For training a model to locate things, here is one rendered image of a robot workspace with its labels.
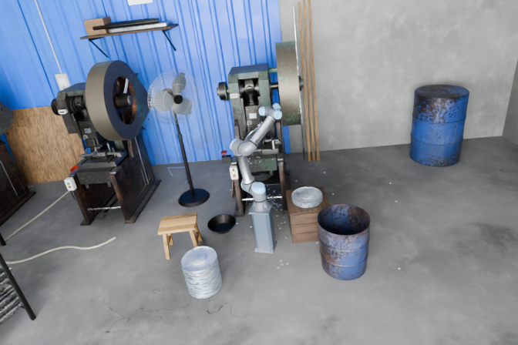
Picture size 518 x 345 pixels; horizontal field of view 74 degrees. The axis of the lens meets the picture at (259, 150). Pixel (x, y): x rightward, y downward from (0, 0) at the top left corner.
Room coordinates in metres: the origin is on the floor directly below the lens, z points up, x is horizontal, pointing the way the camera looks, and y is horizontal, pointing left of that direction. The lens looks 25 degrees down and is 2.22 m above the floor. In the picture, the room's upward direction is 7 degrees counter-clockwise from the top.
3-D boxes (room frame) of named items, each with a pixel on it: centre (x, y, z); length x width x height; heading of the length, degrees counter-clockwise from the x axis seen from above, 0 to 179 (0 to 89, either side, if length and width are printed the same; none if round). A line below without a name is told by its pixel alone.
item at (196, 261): (2.20, 0.60, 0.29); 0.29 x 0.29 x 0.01
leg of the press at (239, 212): (3.57, 0.26, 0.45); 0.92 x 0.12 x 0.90; 175
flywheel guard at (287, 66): (3.48, -0.34, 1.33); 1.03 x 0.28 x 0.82; 175
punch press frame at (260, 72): (3.55, 0.00, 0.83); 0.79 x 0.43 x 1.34; 175
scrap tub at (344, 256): (2.24, -0.61, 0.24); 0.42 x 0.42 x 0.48
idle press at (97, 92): (3.93, 1.70, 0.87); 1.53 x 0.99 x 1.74; 173
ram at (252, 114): (3.36, 0.01, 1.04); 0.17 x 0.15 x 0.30; 175
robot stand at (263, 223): (2.59, 0.04, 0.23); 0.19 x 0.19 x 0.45; 73
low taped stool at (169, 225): (2.69, 0.84, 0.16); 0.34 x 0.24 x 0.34; 91
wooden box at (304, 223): (2.77, -0.40, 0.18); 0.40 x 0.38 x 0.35; 179
